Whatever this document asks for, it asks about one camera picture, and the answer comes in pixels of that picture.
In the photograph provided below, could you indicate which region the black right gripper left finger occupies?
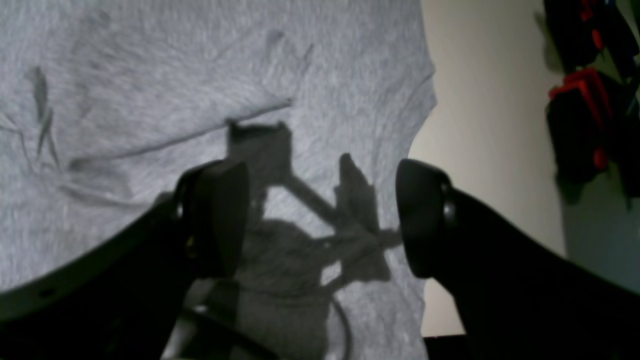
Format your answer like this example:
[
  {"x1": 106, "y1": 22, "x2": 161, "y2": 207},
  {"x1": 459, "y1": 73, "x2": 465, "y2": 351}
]
[{"x1": 0, "y1": 159, "x2": 250, "y2": 360}]

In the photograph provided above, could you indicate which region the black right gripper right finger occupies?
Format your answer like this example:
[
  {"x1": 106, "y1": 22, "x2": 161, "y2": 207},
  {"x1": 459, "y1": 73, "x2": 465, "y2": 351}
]
[{"x1": 395, "y1": 159, "x2": 640, "y2": 360}]

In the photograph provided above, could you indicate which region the grey T-shirt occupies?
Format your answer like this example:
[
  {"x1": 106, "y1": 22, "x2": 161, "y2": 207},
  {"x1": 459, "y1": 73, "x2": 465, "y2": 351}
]
[{"x1": 1, "y1": 0, "x2": 436, "y2": 360}]

